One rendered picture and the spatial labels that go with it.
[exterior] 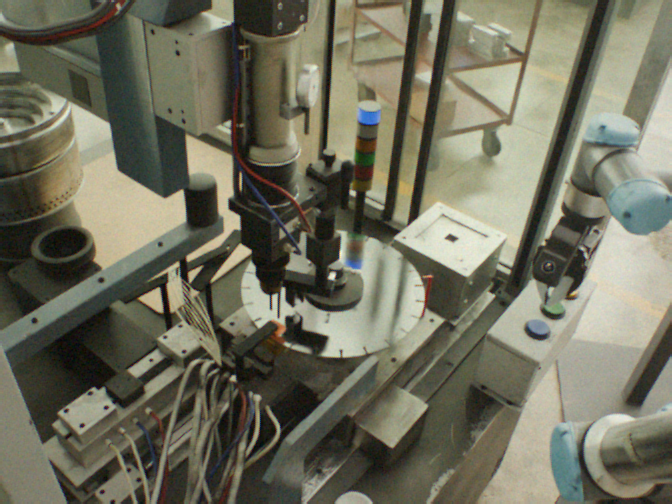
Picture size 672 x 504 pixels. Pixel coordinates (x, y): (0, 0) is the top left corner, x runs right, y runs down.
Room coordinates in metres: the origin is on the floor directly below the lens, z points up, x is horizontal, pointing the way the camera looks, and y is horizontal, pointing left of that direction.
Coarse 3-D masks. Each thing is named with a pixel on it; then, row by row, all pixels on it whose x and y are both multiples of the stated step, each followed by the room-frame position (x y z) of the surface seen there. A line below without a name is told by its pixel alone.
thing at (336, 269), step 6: (342, 252) 0.91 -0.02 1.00; (312, 264) 0.87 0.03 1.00; (330, 264) 0.86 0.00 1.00; (336, 264) 0.87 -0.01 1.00; (342, 264) 0.87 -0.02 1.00; (330, 270) 0.85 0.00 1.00; (336, 270) 0.85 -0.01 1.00; (342, 270) 0.86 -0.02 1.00; (348, 270) 0.86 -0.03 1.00; (354, 270) 0.86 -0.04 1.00; (360, 270) 0.86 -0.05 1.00; (330, 276) 0.84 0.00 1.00; (336, 276) 0.85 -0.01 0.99; (342, 276) 0.87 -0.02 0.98
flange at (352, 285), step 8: (344, 264) 0.92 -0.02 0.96; (312, 272) 0.89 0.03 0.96; (344, 280) 0.86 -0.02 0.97; (352, 280) 0.88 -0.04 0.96; (360, 280) 0.88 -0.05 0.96; (336, 288) 0.84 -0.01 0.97; (344, 288) 0.85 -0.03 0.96; (352, 288) 0.85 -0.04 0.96; (360, 288) 0.86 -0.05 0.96; (312, 296) 0.83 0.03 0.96; (336, 296) 0.83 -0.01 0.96; (344, 296) 0.83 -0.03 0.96; (352, 296) 0.83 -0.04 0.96; (360, 296) 0.84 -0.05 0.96; (320, 304) 0.81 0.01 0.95; (328, 304) 0.81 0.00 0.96; (336, 304) 0.81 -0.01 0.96; (344, 304) 0.82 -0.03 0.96; (352, 304) 0.82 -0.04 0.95
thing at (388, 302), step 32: (352, 256) 0.95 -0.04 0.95; (384, 256) 0.96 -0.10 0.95; (256, 288) 0.85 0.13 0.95; (384, 288) 0.87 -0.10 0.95; (416, 288) 0.88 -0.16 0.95; (288, 320) 0.77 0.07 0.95; (320, 320) 0.78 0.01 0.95; (352, 320) 0.79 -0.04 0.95; (384, 320) 0.79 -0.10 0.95; (416, 320) 0.80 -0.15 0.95; (320, 352) 0.71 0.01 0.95; (352, 352) 0.71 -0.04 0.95
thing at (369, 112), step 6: (360, 102) 1.18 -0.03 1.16; (366, 102) 1.18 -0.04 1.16; (372, 102) 1.18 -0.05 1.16; (360, 108) 1.15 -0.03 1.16; (366, 108) 1.16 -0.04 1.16; (372, 108) 1.16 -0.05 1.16; (378, 108) 1.16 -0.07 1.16; (360, 114) 1.15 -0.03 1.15; (366, 114) 1.15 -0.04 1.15; (372, 114) 1.15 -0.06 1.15; (378, 114) 1.15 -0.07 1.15; (360, 120) 1.15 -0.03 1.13; (366, 120) 1.15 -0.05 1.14; (372, 120) 1.15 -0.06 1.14; (378, 120) 1.16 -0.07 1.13
